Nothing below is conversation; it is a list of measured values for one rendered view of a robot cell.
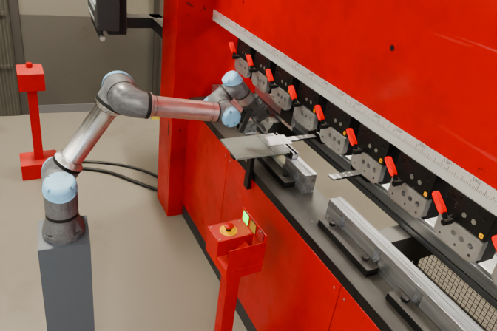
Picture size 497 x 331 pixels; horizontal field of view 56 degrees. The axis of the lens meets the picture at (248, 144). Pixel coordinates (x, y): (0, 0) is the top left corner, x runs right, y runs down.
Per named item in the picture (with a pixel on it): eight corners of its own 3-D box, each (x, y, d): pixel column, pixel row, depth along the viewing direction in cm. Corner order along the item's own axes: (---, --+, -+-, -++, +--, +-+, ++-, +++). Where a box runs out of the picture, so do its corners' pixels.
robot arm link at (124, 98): (115, 92, 153) (246, 106, 176) (109, 80, 162) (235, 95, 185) (109, 123, 158) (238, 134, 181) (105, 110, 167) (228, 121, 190)
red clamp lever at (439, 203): (433, 190, 129) (446, 224, 126) (443, 188, 131) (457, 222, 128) (428, 193, 130) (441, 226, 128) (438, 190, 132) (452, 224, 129)
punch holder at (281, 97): (270, 98, 213) (275, 64, 206) (285, 97, 217) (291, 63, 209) (286, 112, 202) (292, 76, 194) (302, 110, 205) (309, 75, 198)
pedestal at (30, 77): (21, 167, 348) (7, 60, 310) (56, 162, 359) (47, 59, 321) (22, 181, 333) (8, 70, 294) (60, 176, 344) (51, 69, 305)
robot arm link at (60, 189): (45, 222, 165) (41, 190, 159) (43, 201, 176) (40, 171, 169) (80, 217, 170) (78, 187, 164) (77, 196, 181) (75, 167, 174)
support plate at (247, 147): (220, 140, 211) (220, 139, 210) (271, 134, 222) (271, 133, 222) (237, 160, 197) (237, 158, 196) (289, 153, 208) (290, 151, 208)
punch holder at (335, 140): (318, 138, 182) (326, 100, 175) (336, 136, 186) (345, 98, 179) (341, 157, 171) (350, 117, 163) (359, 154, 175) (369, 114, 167)
